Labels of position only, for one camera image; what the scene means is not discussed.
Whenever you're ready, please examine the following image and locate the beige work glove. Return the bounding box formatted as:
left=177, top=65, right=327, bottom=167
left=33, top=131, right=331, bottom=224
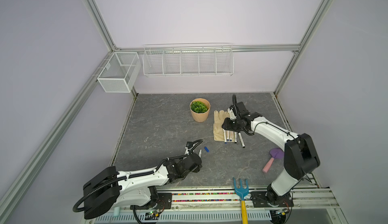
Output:
left=213, top=110, right=230, bottom=143

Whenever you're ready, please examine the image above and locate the green artificial plant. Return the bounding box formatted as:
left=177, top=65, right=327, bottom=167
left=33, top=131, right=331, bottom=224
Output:
left=191, top=101, right=209, bottom=114

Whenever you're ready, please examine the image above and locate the teal garden fork yellow handle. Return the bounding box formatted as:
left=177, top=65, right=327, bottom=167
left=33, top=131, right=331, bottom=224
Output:
left=233, top=178, right=249, bottom=224

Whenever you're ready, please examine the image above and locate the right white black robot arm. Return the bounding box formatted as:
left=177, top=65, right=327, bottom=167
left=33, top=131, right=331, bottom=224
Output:
left=222, top=95, right=320, bottom=207

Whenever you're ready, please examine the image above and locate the small white mesh basket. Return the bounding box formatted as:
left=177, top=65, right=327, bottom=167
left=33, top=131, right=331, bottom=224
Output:
left=97, top=52, right=141, bottom=93

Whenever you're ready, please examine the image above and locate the long white wire shelf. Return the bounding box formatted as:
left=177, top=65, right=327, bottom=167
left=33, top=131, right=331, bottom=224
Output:
left=142, top=43, right=234, bottom=76

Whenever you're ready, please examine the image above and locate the pink chalk block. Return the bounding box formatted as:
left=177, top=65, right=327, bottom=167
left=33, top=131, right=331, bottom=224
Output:
left=262, top=148, right=285, bottom=173

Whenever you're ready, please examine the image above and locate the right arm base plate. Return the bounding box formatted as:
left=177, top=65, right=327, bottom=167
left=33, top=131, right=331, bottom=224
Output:
left=250, top=191, right=294, bottom=208

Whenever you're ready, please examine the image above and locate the beige plant pot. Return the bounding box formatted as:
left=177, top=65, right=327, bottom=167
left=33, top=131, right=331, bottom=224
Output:
left=190, top=98, right=211, bottom=123

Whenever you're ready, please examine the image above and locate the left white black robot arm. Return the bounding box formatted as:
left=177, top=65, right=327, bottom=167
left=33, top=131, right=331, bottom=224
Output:
left=72, top=152, right=202, bottom=220

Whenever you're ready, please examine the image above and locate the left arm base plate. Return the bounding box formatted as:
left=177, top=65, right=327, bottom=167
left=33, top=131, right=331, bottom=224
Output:
left=135, top=192, right=172, bottom=210

